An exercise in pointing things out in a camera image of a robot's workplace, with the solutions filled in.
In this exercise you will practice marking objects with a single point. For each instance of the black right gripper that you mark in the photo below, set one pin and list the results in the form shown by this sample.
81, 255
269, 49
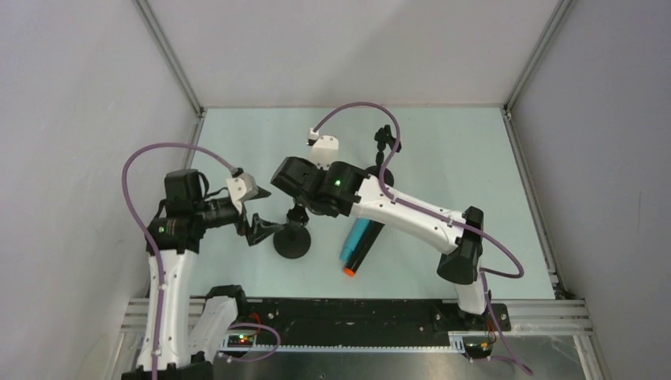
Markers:
296, 210

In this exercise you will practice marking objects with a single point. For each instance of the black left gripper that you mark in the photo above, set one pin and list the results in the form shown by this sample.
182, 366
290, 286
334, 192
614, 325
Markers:
247, 221

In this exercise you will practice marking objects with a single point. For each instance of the blue microphone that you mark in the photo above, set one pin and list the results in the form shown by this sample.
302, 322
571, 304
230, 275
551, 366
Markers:
353, 238

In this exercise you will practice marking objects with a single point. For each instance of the black microphone orange tip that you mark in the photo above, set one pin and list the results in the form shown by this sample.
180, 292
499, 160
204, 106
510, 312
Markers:
366, 242

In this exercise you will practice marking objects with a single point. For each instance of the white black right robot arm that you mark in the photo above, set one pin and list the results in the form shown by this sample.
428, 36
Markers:
346, 190

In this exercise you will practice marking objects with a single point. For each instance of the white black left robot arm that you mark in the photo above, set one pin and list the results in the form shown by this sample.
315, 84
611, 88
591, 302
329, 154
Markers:
170, 349

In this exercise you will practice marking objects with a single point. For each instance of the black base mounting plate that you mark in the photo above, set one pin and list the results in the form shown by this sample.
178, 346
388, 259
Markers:
340, 324

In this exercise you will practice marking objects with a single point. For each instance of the left controller board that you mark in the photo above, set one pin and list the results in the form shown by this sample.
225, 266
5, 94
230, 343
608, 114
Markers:
241, 340

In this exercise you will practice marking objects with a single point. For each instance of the controller board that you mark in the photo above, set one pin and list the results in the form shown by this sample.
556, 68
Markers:
478, 350
241, 340

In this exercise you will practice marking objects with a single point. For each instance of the right controller board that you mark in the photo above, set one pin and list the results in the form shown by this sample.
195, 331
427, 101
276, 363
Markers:
478, 350

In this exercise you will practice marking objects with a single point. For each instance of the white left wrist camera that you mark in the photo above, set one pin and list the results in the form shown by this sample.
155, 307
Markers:
242, 187

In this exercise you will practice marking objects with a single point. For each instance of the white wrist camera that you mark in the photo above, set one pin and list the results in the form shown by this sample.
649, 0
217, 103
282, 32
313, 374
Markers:
242, 187
324, 149

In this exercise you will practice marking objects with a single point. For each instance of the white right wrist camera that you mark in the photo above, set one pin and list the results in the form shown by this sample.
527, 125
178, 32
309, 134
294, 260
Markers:
324, 149

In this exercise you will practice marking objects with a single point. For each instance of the aluminium frame rail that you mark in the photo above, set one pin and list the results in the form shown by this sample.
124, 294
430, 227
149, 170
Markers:
527, 317

